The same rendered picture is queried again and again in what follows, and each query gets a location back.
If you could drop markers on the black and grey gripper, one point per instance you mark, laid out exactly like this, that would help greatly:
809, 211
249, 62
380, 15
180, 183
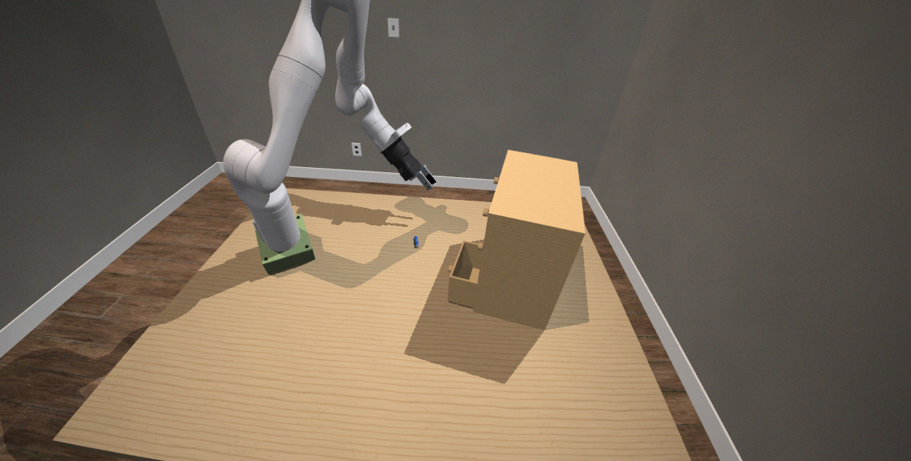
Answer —
391, 145

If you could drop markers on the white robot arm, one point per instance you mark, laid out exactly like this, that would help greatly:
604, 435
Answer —
251, 167

